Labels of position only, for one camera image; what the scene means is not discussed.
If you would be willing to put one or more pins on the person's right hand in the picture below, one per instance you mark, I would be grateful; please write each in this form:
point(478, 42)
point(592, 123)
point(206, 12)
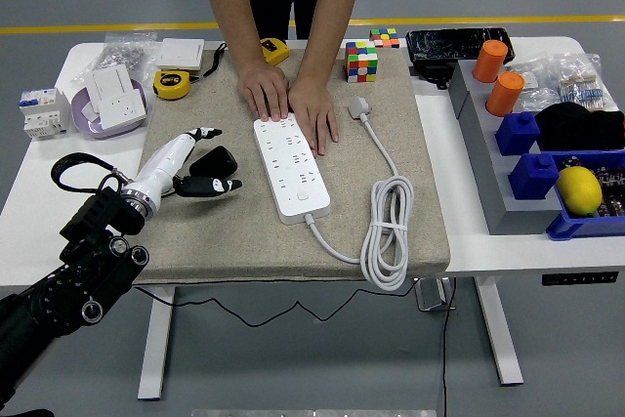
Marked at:
point(261, 90)

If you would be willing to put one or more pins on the person's left hand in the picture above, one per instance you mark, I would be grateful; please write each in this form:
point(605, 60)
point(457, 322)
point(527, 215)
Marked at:
point(312, 109)

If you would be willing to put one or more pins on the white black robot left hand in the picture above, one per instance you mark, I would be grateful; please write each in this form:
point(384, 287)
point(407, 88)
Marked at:
point(161, 163)

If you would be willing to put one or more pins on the black plug adapter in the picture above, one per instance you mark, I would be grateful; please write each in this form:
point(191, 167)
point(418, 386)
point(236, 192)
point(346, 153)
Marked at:
point(215, 160)

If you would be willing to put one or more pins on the white power strip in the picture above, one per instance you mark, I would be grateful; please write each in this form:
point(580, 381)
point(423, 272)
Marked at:
point(293, 178)

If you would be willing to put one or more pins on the person's right forearm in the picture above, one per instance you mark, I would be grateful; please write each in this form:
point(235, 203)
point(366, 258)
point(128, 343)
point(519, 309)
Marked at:
point(229, 7)

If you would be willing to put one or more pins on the person's left forearm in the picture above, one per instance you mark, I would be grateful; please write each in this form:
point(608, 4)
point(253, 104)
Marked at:
point(327, 21)

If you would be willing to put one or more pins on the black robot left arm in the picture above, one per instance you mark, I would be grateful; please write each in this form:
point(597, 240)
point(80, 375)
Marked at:
point(88, 280)

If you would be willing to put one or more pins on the boxy yellow tape measure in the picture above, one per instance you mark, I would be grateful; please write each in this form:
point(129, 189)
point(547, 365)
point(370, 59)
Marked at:
point(276, 51)

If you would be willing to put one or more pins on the large colourful puzzle cube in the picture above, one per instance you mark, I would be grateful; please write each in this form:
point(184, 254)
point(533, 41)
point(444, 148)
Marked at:
point(361, 61)

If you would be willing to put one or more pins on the round yellow black tape measure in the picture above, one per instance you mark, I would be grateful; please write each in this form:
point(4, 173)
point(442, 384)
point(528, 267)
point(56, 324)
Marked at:
point(171, 85)

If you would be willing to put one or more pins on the grey-brown mat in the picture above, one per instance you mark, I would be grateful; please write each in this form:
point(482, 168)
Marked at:
point(220, 231)

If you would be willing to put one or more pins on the small colourful puzzle cube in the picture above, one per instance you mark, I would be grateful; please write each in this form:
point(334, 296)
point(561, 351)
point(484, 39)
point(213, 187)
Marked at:
point(384, 37)

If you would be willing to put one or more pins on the clear bag of screws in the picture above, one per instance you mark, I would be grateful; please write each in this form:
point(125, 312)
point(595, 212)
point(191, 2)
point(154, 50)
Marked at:
point(122, 53)

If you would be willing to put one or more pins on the white blue circuit breaker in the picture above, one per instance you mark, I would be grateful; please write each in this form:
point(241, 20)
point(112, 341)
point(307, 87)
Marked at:
point(41, 114)

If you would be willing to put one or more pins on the glossy black plastic tray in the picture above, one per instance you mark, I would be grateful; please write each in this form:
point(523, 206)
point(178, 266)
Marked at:
point(449, 43)

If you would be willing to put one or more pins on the white table leg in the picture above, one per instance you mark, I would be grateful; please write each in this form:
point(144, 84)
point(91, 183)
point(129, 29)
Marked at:
point(498, 329)
point(156, 339)

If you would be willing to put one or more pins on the orange cylinder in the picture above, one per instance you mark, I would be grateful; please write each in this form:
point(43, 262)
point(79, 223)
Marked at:
point(505, 93)
point(489, 61)

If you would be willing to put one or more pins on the grey stepped block stand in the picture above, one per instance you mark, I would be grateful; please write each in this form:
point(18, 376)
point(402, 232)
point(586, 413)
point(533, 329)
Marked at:
point(488, 168)

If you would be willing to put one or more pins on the blue block with knob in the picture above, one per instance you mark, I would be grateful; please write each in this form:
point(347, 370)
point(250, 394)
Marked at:
point(517, 134)
point(534, 178)

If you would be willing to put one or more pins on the grey metal box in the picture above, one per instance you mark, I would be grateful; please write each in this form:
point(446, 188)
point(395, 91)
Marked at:
point(432, 295)

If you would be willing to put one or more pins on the clear bag of resistors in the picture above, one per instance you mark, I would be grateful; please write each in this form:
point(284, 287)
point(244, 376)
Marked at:
point(576, 85)

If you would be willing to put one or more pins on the black cloth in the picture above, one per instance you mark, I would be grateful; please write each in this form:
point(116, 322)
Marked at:
point(581, 126)

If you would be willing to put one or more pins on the yellow lemon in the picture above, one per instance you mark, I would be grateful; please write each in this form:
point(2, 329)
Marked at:
point(579, 190)

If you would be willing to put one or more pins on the blue storage bin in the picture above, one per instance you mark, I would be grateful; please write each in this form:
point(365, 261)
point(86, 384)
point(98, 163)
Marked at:
point(576, 229)

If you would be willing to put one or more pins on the dark circuit boards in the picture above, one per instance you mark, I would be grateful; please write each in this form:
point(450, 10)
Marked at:
point(612, 187)

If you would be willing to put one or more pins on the black table control panel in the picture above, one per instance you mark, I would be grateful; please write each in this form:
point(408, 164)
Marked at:
point(578, 279)

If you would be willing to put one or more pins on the white wall socket panel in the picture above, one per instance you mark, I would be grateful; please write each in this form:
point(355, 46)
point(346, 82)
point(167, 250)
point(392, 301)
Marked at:
point(122, 109)

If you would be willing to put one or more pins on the white wall switch panel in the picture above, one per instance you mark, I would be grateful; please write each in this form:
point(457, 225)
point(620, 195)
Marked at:
point(179, 53)

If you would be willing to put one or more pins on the white two-button switch panel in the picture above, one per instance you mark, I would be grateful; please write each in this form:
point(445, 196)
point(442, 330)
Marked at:
point(111, 82)

